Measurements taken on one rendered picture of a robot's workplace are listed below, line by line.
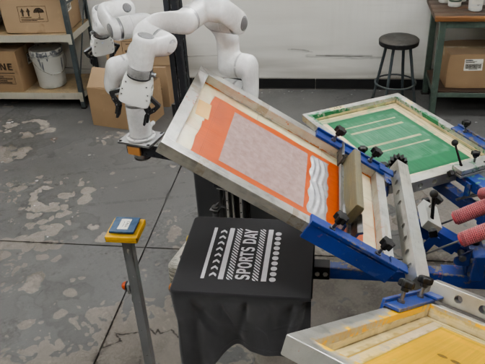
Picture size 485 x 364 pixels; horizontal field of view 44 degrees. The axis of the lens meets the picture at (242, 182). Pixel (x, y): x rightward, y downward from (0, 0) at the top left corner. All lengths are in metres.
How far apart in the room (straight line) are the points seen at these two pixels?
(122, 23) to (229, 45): 0.40
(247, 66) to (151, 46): 0.49
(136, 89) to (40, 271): 2.16
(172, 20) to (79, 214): 2.52
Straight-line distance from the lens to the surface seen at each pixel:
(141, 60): 1.87
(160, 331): 3.31
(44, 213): 4.43
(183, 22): 2.03
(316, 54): 5.85
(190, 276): 2.12
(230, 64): 2.26
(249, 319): 2.12
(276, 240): 2.26
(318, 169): 2.09
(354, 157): 2.09
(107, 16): 2.34
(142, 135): 2.61
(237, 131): 2.00
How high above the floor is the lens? 2.31
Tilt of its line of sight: 31 degrees down
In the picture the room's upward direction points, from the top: 3 degrees counter-clockwise
